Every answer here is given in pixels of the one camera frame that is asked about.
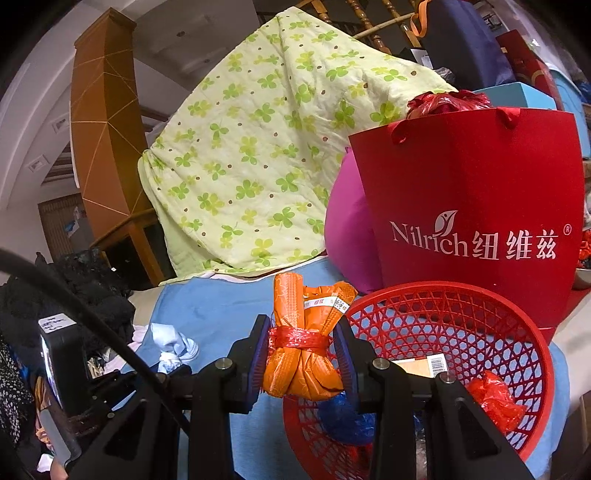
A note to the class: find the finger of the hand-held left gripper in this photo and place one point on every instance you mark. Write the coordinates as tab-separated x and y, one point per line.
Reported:
120	385

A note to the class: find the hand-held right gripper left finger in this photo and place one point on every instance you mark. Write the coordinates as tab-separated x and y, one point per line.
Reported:
258	364

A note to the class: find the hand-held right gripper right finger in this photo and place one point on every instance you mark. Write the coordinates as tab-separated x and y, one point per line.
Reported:
344	364

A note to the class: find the orange wrapper bundle red tie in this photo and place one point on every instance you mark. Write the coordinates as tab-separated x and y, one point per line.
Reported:
300	369

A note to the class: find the blue plastic bag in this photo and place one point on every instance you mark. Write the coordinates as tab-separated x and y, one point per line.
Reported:
344	424

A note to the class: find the light blue sock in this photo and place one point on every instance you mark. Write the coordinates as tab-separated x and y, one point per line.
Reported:
173	344

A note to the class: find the white red medicine box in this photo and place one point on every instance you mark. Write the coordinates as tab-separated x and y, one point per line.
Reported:
420	367

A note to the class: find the red plastic basket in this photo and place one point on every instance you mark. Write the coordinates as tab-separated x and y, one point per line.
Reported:
438	314

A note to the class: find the red plastic bag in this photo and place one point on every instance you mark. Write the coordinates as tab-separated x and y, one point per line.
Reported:
438	104
585	249
494	401

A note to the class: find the black white floral garment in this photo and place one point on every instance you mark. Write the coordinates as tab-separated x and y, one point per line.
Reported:
11	392

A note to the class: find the blue towel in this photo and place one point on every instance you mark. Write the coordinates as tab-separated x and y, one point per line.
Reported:
221	304

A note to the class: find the wooden lattice door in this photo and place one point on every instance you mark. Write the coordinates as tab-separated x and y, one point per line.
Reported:
53	230

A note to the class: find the pink pillow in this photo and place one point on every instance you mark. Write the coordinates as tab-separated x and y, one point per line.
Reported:
351	230

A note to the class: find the recessed ceiling light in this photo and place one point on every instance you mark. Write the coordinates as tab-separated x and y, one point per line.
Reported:
60	123
37	162

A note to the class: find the green floral quilt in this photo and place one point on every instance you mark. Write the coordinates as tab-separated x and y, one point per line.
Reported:
254	161

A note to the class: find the red paper bag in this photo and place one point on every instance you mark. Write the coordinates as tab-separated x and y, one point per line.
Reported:
461	184

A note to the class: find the orange wooden cabinet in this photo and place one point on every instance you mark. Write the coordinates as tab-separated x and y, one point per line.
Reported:
101	138

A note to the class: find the steel bowl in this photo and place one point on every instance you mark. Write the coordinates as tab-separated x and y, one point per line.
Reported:
581	278

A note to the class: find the light blue box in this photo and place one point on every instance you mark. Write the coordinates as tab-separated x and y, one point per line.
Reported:
521	94

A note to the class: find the wooden stair railing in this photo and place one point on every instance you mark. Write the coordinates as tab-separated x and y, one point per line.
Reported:
378	41

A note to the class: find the bamboo pole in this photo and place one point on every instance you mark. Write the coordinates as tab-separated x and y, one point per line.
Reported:
383	25

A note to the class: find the blue storage bin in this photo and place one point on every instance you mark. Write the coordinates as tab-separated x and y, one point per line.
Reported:
568	92

